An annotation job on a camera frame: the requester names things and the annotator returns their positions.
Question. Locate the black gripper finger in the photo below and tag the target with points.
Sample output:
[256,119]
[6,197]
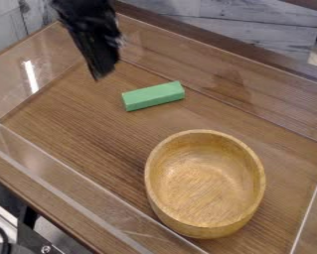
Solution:
[85,42]
[106,53]

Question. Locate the green rectangular block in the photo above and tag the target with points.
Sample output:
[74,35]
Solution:
[153,95]

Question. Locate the brown wooden bowl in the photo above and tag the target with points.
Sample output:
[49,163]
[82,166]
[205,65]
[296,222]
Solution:
[205,183]

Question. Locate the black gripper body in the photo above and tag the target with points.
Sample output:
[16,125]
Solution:
[87,15]

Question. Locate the clear acrylic tray wall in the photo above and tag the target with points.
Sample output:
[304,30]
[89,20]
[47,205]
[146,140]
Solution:
[57,167]

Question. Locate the black metal table frame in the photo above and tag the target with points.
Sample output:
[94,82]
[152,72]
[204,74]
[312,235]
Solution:
[28,238]

